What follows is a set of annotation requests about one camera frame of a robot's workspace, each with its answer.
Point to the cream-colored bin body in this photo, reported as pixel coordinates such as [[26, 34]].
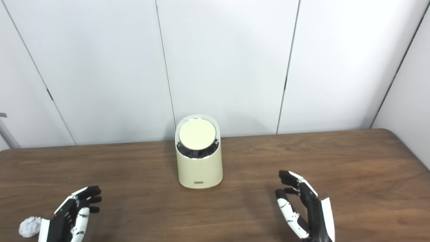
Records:
[[200, 169]]

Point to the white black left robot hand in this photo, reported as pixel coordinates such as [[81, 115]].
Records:
[[62, 222]]

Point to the black bin liner bag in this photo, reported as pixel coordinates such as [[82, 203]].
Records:
[[195, 153]]

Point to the white paper ball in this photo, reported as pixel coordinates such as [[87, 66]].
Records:
[[30, 227]]

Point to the round cream bin lid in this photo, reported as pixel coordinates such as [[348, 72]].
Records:
[[197, 133]]

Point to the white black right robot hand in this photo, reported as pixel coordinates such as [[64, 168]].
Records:
[[312, 208]]

